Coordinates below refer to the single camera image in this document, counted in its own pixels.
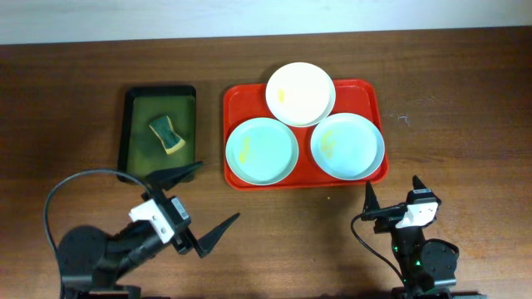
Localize red plastic tray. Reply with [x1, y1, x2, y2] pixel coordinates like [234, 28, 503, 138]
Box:
[222, 79, 389, 191]

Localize green and yellow sponge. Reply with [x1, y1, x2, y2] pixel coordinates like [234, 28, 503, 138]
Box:
[149, 115, 186, 155]

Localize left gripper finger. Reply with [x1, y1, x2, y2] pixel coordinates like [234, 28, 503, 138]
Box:
[195, 213, 240, 258]
[145, 161, 203, 191]

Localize light blue plate right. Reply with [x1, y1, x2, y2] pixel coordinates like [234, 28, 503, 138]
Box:
[310, 113, 386, 181]

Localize black tray with green water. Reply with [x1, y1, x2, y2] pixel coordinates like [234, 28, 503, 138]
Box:
[117, 86, 196, 179]

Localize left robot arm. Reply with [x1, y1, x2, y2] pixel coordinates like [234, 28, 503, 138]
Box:
[52, 161, 239, 298]

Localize white plate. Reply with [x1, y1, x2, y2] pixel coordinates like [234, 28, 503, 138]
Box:
[265, 62, 336, 127]

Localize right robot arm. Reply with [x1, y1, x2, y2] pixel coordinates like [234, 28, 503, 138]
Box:
[361, 176, 460, 298]

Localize light green plate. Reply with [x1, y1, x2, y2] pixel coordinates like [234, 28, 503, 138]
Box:
[225, 117, 299, 186]

